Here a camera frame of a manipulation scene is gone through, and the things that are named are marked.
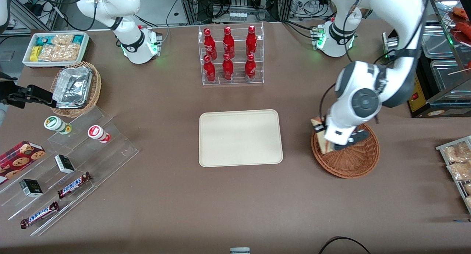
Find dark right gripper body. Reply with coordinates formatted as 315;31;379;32
0;72;18;108

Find triangular sandwich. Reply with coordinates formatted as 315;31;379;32
310;117;335;155

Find brown round wicker basket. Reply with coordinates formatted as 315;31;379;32
311;122;380;179

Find light wicker basket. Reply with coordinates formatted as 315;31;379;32
50;61;102;118

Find beige plastic tray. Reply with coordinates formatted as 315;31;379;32
199;109;283;168

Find green lid snack cup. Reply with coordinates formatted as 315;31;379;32
44;115;72;135

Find stacked aluminium foil containers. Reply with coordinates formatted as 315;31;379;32
52;66;93;109

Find clear bag of crackers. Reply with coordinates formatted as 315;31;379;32
38;43;82;62

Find red cookie box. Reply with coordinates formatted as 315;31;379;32
0;140;46;185

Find white rectangular snack bin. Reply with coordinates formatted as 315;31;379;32
22;32;90;68

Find red lid snack cup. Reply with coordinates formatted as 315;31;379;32
87;125;111;144

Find small black carton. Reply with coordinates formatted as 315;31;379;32
54;154;75;174
19;179;44;198

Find clear acrylic stepped display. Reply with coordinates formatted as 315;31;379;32
0;106;140;237

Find snickers chocolate bar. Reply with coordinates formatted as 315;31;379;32
57;171;92;200
20;200;60;229

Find clear bag of pastries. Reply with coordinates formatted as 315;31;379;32
447;161;471;181
442;142;471;164

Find red cola bottle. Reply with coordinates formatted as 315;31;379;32
203;28;217;60
244;53;256;81
245;25;257;58
223;26;235;59
203;55;216;83
222;53;234;81

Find clear acrylic bottle rack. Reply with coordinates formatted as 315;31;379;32
198;22;265;86

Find white power strip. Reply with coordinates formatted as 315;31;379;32
228;10;248;22

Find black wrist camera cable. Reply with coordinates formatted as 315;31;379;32
319;83;337;124

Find aluminium frame with cables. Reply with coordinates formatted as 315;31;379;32
9;0;69;32

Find black floor cable loop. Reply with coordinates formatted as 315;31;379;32
318;236;372;254

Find aluminium frame equipment rack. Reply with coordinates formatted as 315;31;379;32
176;0;295;25

